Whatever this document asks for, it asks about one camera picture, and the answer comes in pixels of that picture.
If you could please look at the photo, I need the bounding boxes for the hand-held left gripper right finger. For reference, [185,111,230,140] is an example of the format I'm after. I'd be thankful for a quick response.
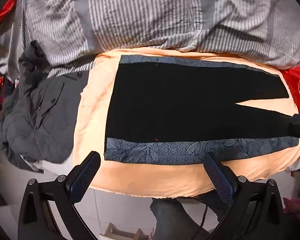
[203,152,285,240]

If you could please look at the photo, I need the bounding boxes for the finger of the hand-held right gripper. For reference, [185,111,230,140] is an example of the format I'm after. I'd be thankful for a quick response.
[277,114,300,144]

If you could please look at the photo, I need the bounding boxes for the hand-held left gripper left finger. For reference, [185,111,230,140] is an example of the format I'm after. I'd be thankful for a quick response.
[17,151,102,240]

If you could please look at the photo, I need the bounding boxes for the black pants with blue stripes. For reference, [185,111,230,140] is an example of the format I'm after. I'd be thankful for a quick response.
[104,54,299,166]

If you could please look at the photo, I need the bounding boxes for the red embroidered cushion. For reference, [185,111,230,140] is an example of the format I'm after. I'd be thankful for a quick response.
[280,57,300,117]

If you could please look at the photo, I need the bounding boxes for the peach bed sheet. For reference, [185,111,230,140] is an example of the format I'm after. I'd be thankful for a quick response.
[72,49,300,198]

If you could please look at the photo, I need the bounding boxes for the person's leg in jeans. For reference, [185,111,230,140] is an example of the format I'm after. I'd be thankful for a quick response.
[149,197,230,240]

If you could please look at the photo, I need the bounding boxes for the grey button shirt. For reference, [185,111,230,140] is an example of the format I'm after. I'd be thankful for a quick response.
[0,40,90,173]

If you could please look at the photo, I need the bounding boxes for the wooden rack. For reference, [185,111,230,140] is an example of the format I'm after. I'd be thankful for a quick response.
[105,222,152,240]

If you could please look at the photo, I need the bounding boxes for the pink cloth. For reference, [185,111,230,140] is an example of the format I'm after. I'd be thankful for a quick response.
[282,196,300,221]

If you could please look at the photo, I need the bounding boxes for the grey striped duvet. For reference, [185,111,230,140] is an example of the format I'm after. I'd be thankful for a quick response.
[0,0,300,80]

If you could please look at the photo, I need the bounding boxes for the black cable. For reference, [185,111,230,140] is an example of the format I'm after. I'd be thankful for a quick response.
[199,200,208,235]

